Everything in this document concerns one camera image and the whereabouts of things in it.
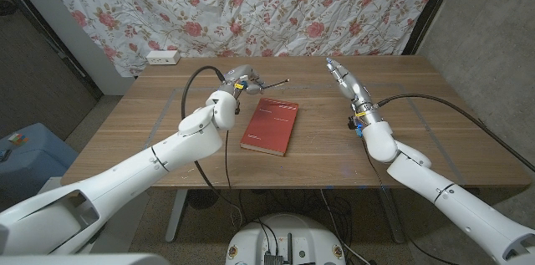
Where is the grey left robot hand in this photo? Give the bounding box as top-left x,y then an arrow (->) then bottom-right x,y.
217,64 -> 265,99

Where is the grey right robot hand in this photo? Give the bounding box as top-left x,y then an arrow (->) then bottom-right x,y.
325,57 -> 384,128

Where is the black mechanical pencil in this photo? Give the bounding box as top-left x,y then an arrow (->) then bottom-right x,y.
261,79 -> 290,90

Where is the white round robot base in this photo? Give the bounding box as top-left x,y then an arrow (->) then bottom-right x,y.
225,213 -> 347,265

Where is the red notebook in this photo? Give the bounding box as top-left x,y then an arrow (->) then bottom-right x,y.
239,96 -> 300,157

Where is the floral backdrop cloth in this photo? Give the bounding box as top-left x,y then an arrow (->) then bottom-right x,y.
27,0 -> 448,78

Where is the white power strip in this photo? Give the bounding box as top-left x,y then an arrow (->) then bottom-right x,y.
145,49 -> 181,66

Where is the black round floor fan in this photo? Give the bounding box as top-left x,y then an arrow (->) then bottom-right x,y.
186,189 -> 221,210

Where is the grey table leg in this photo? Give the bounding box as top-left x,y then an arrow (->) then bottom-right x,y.
378,187 -> 406,244
165,188 -> 189,244

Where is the blue storage box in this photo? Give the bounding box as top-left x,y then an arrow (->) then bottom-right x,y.
0,121 -> 79,203

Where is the white robot torso edge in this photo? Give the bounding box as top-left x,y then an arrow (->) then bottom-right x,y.
0,252 -> 171,265

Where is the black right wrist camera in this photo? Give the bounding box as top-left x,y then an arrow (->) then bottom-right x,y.
347,115 -> 364,137

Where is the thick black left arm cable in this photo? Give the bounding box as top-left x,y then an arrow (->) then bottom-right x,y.
181,65 -> 243,216

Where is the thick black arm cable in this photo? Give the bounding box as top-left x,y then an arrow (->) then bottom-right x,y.
375,93 -> 535,173
181,65 -> 243,216

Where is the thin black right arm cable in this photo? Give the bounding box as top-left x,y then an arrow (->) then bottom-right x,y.
361,139 -> 452,265

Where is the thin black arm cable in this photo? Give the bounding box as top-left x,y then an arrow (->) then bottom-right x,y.
224,130 -> 243,228
361,139 -> 452,265

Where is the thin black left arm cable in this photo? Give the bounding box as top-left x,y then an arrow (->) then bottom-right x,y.
224,130 -> 243,228

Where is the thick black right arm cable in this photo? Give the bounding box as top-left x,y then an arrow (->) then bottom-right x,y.
375,93 -> 535,173

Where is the black backdrop frame pole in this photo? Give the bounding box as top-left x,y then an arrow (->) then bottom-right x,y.
401,0 -> 463,56

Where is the white floor cable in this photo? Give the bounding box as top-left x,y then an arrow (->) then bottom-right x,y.
319,189 -> 371,265

